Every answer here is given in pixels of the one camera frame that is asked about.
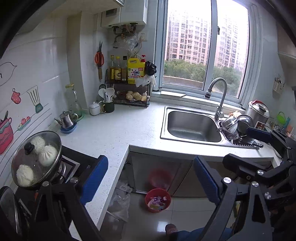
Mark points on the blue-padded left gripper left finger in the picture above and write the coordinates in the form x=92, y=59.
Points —
x=59, y=205

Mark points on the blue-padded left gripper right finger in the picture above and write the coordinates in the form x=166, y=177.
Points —
x=252, y=221

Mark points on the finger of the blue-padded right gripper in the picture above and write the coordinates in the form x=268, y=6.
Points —
x=259, y=134
x=252, y=171

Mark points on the red trash bin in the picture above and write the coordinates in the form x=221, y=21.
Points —
x=157, y=200

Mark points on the silver rice cooker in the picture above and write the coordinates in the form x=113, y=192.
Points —
x=259, y=113

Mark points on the steel bowls stack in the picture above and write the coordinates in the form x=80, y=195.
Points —
x=234, y=128

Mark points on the black gas stove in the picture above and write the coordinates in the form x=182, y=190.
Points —
x=73, y=164

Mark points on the white steamed bun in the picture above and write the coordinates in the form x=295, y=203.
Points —
x=39, y=143
x=24, y=175
x=47, y=155

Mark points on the glass pot lid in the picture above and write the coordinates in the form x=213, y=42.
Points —
x=26, y=155

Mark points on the person's slipper foot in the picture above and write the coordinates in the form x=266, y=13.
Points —
x=170, y=228

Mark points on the blue coaster dish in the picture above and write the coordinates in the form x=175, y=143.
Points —
x=68, y=130

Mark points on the stainless steel sink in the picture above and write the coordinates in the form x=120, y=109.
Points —
x=191, y=126

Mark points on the small steel teapot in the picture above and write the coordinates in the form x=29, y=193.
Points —
x=67, y=119

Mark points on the green plastic tray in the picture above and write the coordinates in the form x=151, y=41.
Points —
x=81, y=117

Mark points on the white ceramic sugar pot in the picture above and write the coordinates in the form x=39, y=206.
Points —
x=95, y=108

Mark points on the dark green utensil mug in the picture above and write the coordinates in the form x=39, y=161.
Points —
x=108, y=107

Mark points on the glass carafe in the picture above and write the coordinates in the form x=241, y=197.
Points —
x=72, y=100

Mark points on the white ladle spoon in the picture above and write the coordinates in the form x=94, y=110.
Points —
x=107, y=94

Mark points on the white glove on rack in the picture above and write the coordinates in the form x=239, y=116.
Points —
x=147, y=79

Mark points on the ginger root pieces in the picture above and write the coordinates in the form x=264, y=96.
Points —
x=131, y=95

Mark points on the black plastic bag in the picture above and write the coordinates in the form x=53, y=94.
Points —
x=150, y=68

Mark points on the yellow detergent jug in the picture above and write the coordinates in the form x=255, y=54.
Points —
x=135, y=70

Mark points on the dark sauce bottle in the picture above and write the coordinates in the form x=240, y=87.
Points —
x=117, y=71

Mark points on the white gas water heater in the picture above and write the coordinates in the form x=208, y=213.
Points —
x=133, y=12

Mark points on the window frame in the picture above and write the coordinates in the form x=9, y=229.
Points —
x=202, y=44

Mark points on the black wire shelf rack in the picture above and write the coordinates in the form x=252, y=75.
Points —
x=121, y=89

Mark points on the orange handled scissors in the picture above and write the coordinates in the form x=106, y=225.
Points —
x=99, y=60

